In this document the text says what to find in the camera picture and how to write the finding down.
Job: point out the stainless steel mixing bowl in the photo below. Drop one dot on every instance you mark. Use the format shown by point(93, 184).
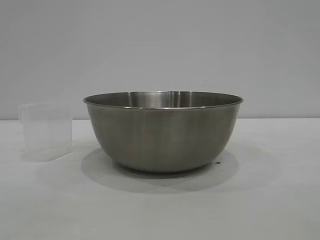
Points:
point(162, 135)

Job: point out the clear plastic measuring cup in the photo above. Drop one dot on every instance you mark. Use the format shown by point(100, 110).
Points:
point(47, 132)

